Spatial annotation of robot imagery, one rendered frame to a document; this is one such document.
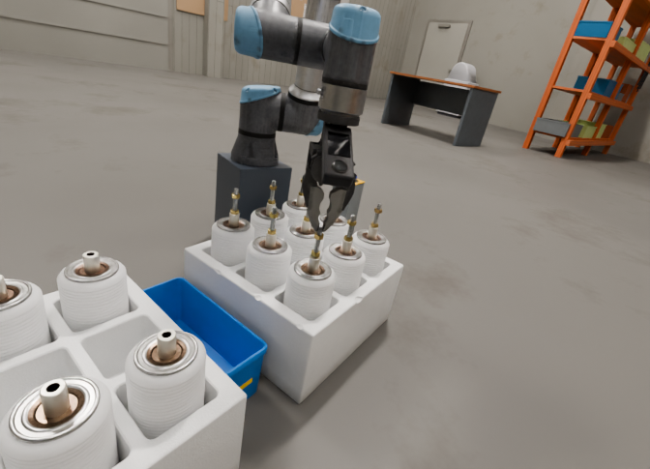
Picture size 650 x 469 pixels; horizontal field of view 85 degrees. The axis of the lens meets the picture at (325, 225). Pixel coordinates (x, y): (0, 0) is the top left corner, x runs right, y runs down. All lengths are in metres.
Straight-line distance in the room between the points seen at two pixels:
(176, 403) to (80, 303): 0.25
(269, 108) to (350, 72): 0.56
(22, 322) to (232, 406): 0.31
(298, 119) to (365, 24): 0.57
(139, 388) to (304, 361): 0.31
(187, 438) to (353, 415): 0.37
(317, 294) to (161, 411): 0.32
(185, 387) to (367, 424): 0.41
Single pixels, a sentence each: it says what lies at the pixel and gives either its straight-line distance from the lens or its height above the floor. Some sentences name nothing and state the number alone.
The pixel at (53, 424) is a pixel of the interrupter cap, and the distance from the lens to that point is 0.48.
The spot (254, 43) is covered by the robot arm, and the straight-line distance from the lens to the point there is 0.67.
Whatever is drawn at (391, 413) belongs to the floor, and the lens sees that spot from 0.83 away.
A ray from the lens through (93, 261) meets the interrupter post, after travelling 0.68.
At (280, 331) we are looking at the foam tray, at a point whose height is 0.14.
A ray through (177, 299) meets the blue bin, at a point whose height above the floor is 0.06.
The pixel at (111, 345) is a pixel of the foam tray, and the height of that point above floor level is 0.14.
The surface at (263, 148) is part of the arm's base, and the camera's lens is 1.12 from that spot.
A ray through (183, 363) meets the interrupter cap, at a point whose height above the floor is 0.25.
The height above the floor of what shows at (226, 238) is 0.24.
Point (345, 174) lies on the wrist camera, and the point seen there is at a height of 0.48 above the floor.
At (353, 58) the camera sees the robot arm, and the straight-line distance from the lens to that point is 0.58.
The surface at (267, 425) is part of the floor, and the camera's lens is 0.76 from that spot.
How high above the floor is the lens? 0.62
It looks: 24 degrees down
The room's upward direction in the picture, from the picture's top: 11 degrees clockwise
